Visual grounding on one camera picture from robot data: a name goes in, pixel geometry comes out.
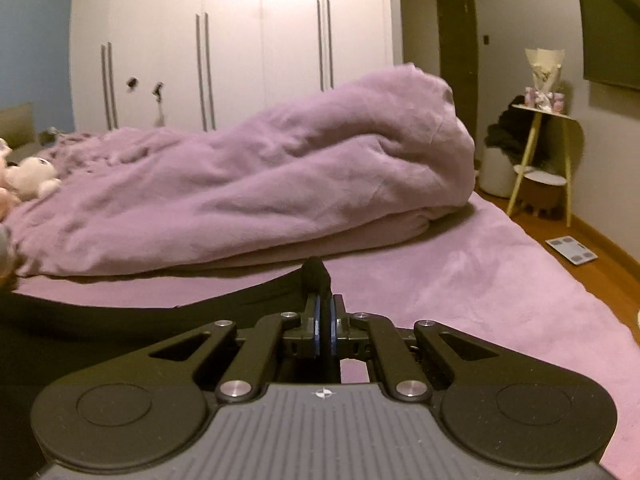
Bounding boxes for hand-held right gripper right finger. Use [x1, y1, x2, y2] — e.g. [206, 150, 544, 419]
[328, 294, 501, 404]

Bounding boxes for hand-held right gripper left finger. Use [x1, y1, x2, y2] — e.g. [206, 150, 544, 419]
[148, 296, 326, 404]

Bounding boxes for black long-sleeve shirt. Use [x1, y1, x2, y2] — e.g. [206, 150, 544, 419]
[0, 257, 335, 480]

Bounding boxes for pile of black clothes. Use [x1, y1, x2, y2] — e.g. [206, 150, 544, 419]
[485, 107, 532, 167]

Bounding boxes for purple fleece duvet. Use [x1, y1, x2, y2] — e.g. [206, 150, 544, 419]
[10, 62, 477, 279]

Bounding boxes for white round bin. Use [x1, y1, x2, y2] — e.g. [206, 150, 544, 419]
[478, 147, 519, 197]

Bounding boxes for white bathroom scale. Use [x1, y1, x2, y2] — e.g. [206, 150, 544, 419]
[545, 236, 600, 264]

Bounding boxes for round stool with white top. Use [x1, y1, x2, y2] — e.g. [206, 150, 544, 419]
[515, 170, 569, 219]

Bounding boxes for side table with yellow legs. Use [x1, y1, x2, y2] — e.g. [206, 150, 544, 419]
[505, 104, 584, 229]

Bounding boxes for dark wooden door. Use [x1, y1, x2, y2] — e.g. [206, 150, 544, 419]
[434, 0, 482, 162]

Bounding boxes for small pink table ornaments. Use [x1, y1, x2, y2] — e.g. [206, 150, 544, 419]
[524, 87, 569, 114]

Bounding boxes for small white teddy bear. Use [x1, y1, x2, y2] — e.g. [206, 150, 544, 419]
[14, 156, 64, 202]

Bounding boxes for wrapped flower bouquet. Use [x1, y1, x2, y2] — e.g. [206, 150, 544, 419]
[523, 47, 567, 107]

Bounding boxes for beige headboard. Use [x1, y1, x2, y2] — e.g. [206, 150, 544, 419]
[0, 102, 39, 154]

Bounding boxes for white wardrobe with long handles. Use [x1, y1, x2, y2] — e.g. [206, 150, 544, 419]
[69, 0, 403, 134]

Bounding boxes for black wall television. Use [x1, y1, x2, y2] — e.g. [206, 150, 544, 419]
[579, 0, 640, 92]

